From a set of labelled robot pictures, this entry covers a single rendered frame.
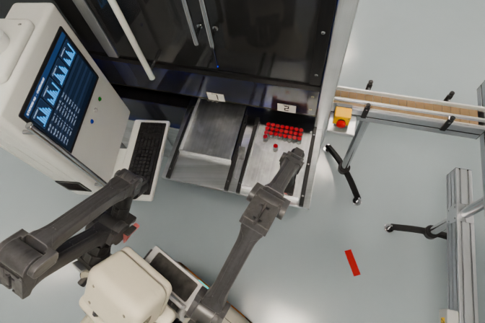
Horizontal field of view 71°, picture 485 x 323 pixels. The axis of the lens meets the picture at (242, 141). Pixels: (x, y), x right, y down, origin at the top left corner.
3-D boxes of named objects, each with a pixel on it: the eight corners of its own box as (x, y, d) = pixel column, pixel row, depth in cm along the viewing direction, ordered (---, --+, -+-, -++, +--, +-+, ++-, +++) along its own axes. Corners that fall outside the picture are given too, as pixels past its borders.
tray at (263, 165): (259, 124, 169) (258, 120, 166) (311, 134, 164) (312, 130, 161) (241, 187, 155) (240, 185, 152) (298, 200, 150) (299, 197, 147)
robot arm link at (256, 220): (241, 202, 83) (278, 223, 81) (257, 182, 95) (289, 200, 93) (182, 321, 99) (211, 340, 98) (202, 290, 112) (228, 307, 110)
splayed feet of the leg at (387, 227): (384, 221, 228) (390, 215, 215) (465, 239, 218) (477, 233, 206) (383, 233, 224) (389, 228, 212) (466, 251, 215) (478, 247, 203)
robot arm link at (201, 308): (182, 332, 98) (198, 342, 97) (196, 306, 96) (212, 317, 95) (195, 311, 107) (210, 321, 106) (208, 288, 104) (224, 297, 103)
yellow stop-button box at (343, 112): (333, 110, 160) (336, 102, 154) (349, 113, 159) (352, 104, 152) (332, 124, 157) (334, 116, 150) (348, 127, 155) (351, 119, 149)
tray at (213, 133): (201, 96, 181) (199, 91, 177) (248, 103, 176) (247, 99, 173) (180, 152, 166) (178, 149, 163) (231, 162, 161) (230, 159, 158)
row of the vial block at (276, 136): (265, 134, 166) (264, 129, 162) (301, 140, 163) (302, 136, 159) (263, 138, 165) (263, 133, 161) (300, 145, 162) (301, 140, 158)
